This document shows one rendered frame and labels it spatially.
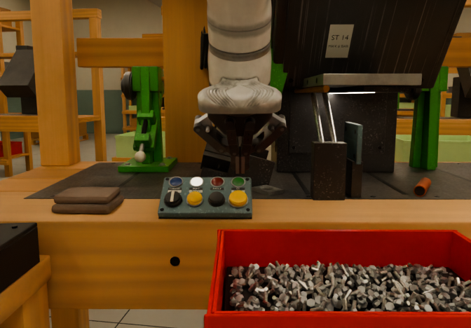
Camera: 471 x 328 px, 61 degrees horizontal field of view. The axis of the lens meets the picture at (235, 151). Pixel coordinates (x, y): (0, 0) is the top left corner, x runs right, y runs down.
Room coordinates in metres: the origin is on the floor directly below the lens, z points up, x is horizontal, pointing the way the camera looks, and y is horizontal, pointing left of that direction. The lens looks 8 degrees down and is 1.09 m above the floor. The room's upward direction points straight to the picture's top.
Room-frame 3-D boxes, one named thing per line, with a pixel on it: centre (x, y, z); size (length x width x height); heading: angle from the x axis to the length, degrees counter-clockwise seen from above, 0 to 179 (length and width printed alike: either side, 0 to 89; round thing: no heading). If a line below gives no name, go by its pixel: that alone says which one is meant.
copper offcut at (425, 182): (0.80, -0.38, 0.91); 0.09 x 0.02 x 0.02; 148
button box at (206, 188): (0.66, 0.05, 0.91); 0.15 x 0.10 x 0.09; 90
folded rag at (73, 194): (0.68, 0.26, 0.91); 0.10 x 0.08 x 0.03; 87
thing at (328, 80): (0.86, -0.22, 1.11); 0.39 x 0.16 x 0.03; 0
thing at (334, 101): (1.09, -0.25, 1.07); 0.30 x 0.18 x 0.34; 90
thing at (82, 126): (9.46, 4.14, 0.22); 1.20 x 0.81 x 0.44; 174
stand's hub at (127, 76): (1.09, 0.29, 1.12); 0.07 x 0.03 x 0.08; 0
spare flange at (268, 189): (0.80, -0.06, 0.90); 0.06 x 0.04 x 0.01; 35
